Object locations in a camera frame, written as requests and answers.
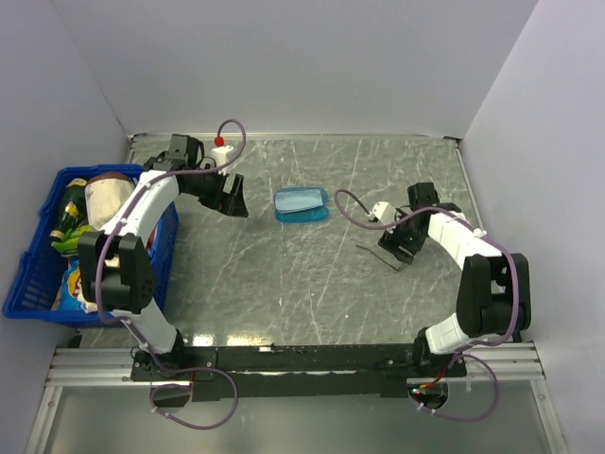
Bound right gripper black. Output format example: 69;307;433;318
378;208;426;266

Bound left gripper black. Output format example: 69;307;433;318
183;164;248;218

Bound black thin sunglasses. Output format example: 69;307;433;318
355;244;407;271

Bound light blue cleaning cloth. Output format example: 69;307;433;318
274;187;323;213

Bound blue translucent glasses case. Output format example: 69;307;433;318
273;186;329;223

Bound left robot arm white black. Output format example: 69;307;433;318
78;134;249;380

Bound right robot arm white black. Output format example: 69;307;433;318
368;183;531;376

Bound brown white paper bag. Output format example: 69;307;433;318
84;172;135;231

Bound dark green glass bottle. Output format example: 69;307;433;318
49;178;88;241

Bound lime green snack pack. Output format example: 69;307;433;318
51;224;95;257

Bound blue yellow chips bag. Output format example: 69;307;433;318
51;257;91;313

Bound blue plastic basket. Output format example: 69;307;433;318
3;164;179;329

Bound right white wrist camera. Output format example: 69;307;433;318
368;201;399;225

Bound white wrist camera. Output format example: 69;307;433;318
368;201;399;225
207;136;234;175

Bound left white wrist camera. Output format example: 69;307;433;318
207;136;234;175

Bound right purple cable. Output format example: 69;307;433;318
333;188;521;422

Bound purple cable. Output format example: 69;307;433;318
333;188;521;422
94;118;247;430

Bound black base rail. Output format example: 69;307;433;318
130;343;467;402

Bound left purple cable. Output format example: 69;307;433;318
94;118;247;430

